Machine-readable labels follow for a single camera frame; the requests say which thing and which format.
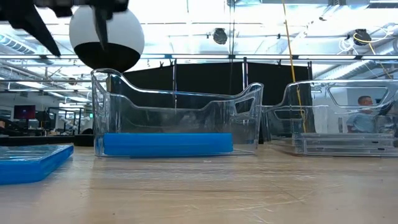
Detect grey square packets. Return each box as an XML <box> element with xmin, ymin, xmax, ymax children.
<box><xmin>292</xmin><ymin>147</ymin><xmax>398</xmax><ymax>157</ymax></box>

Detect black workstation frame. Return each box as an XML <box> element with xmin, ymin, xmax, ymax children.
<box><xmin>46</xmin><ymin>105</ymin><xmax>94</xmax><ymax>135</ymax></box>

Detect dark red monitor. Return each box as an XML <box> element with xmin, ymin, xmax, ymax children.
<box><xmin>13</xmin><ymin>105</ymin><xmax>37</xmax><ymax>121</ymax></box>

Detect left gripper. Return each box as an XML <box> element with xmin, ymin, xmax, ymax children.
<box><xmin>0</xmin><ymin>0</ymin><xmax>130</xmax><ymax>57</ymax></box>

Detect clear plastic bin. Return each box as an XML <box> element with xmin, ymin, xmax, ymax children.
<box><xmin>262</xmin><ymin>79</ymin><xmax>398</xmax><ymax>157</ymax></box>
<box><xmin>91</xmin><ymin>68</ymin><xmax>264</xmax><ymax>157</ymax></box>

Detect white globe lamp black base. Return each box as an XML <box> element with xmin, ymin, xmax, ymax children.
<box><xmin>68</xmin><ymin>5</ymin><xmax>146</xmax><ymax>147</ymax></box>

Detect black ceiling cable reel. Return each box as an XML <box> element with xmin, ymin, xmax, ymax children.
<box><xmin>353</xmin><ymin>28</ymin><xmax>373</xmax><ymax>47</ymax></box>
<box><xmin>213</xmin><ymin>27</ymin><xmax>228</xmax><ymax>45</ymax></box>

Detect person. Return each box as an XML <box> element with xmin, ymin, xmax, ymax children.
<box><xmin>346</xmin><ymin>95</ymin><xmax>379</xmax><ymax>134</ymax></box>

